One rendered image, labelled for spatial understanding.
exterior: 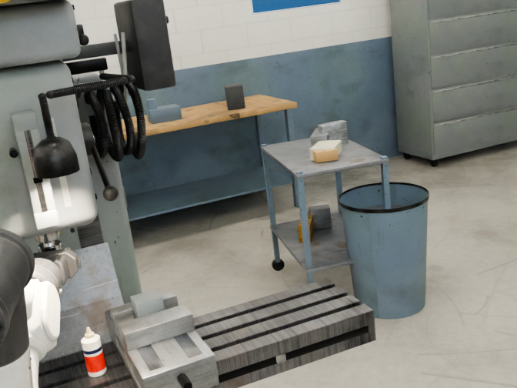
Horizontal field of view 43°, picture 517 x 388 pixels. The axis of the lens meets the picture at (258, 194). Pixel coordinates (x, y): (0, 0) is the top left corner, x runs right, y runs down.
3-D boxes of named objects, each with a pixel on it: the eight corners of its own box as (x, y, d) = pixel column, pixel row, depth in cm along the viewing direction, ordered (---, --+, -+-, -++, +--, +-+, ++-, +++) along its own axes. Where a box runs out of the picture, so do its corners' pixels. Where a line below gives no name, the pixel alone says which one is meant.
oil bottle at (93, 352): (108, 373, 141) (98, 328, 138) (89, 379, 139) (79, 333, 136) (105, 365, 144) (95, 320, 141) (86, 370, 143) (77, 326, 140)
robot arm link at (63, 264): (75, 238, 129) (63, 260, 118) (85, 282, 132) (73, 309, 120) (11, 247, 129) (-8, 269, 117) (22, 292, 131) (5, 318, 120)
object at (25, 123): (59, 225, 119) (35, 112, 113) (37, 230, 118) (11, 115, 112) (57, 219, 123) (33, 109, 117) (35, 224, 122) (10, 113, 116)
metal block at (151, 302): (166, 321, 144) (162, 296, 142) (140, 329, 141) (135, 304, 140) (160, 312, 148) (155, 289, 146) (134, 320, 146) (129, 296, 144)
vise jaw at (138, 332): (195, 330, 140) (192, 313, 139) (127, 352, 135) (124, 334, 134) (186, 319, 146) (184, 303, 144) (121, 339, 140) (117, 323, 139)
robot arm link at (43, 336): (61, 293, 116) (60, 359, 106) (13, 307, 116) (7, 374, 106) (46, 272, 111) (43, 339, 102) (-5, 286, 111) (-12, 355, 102)
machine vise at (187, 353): (220, 384, 132) (212, 336, 129) (148, 410, 126) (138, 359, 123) (168, 319, 163) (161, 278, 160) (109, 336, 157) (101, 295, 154)
